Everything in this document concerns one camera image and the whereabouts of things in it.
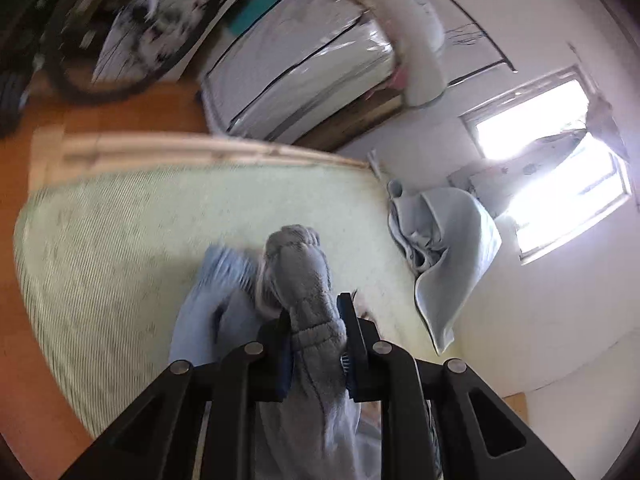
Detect teal item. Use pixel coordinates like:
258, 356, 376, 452
226, 0, 282, 36

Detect black white printed board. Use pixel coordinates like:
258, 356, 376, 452
92, 0, 221, 86

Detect printed curtain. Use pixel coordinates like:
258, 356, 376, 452
447, 95, 631, 201

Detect bicycle wheel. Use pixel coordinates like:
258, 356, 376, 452
0, 0, 231, 138

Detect shark plush toy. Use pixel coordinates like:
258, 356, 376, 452
300, 0, 446, 108

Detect cardboard box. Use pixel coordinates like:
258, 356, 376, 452
295, 92, 406, 153

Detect grey garment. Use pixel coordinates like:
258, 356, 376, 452
255, 225, 363, 480

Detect black clothes rack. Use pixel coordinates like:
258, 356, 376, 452
405, 0, 521, 88

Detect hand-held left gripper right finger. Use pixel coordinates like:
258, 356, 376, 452
336, 293, 576, 480

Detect wooden headboard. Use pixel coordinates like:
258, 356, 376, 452
502, 392, 528, 421

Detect woven bed mat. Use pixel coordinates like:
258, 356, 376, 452
12, 162, 451, 441

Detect white storage bag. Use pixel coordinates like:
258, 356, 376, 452
200, 0, 401, 143

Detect wooden bed frame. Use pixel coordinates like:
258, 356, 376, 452
27, 127, 383, 191

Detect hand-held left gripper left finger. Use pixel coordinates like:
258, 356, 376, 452
59, 309, 295, 480

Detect light blue blanket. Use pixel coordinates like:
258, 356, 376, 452
387, 180, 502, 356

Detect window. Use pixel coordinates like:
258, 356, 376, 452
460, 65, 633, 266

